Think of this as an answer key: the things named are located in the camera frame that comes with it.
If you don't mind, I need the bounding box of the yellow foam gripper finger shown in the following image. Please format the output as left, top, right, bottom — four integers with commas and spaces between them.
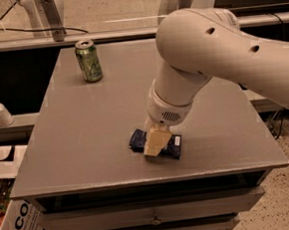
144, 126, 172, 156

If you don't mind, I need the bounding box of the metal frame post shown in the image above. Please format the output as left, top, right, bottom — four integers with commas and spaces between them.
40, 0, 66, 42

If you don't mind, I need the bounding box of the grey drawer cabinet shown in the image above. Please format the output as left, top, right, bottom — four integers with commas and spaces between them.
12, 40, 288, 230

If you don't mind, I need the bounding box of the dark blue rxbar wrapper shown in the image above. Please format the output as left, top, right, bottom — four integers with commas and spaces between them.
129, 128, 182, 159

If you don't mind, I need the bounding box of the black cable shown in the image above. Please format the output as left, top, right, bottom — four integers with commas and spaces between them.
0, 0, 89, 42

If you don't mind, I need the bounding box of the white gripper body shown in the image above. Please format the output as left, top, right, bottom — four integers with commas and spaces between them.
144, 90, 192, 130

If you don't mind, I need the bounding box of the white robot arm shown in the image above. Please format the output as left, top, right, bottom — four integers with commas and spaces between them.
144, 8, 289, 156

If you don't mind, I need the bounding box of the green soda can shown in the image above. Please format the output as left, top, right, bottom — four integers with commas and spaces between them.
75, 40, 103, 83

